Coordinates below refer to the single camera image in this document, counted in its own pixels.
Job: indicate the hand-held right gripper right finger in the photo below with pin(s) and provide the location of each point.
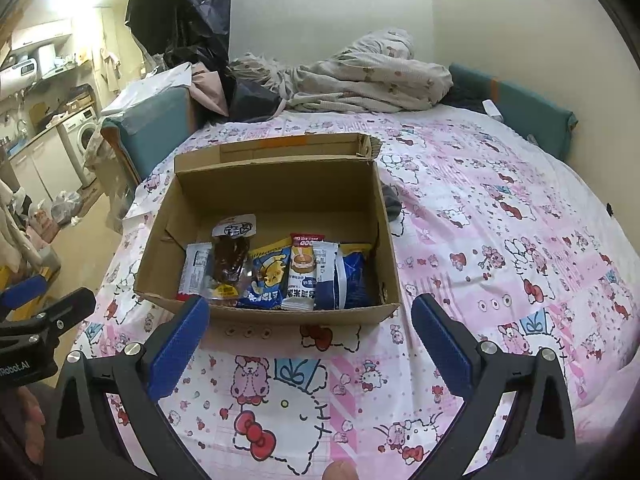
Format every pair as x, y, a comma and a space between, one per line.
442, 350

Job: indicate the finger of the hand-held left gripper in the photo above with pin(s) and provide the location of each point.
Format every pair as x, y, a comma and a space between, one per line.
65, 310
22, 295

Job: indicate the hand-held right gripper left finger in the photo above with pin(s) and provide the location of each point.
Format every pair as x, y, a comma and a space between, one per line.
177, 350

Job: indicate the white label snack packet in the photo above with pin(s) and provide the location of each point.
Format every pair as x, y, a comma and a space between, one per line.
197, 270

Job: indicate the brown meat snack packet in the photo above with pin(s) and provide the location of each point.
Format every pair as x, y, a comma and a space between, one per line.
230, 260

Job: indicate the blue white snack bag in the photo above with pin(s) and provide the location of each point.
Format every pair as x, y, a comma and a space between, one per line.
355, 277

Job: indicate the blue yellow snack bag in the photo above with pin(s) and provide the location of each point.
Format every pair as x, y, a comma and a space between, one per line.
267, 280

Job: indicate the grey blue snack packet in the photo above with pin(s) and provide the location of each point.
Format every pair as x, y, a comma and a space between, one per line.
326, 280

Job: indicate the red top cookie packet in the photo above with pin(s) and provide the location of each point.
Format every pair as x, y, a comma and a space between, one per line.
301, 275

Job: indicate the brown cardboard box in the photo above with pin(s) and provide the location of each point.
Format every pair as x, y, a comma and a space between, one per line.
280, 195

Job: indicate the person's left hand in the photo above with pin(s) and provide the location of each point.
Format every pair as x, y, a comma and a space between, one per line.
32, 415

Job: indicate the white plastic bags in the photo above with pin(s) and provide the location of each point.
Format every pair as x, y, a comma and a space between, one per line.
57, 212

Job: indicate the pink printed blanket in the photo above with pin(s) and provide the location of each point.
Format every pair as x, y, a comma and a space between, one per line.
475, 240

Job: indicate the white cabinet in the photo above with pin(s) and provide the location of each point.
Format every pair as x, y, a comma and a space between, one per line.
32, 175

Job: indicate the dark sock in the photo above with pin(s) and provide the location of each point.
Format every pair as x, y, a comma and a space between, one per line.
392, 202

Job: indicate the white washing machine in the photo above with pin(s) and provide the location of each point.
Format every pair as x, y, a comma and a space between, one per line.
82, 142

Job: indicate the teal plastic wrapped mattress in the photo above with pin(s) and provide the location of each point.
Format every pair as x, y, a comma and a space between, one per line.
150, 130

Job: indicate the white plastic sheet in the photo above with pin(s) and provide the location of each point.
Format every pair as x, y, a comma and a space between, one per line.
150, 87

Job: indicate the small white item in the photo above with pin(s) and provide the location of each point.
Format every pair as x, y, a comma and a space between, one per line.
492, 108

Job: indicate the teal cushion with orange stripe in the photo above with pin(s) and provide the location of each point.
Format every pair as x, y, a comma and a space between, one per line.
520, 102

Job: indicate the pink cloth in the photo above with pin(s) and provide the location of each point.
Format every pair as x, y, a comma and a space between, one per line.
210, 90

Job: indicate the black plastic bag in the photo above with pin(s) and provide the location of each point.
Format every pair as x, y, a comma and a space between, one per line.
252, 95

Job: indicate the crumpled floral duvet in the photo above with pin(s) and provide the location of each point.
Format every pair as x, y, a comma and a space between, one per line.
370, 77

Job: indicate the large hanging black bag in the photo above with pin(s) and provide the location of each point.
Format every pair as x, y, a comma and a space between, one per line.
180, 5

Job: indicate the white wall appliance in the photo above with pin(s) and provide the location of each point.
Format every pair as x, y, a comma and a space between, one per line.
20, 75

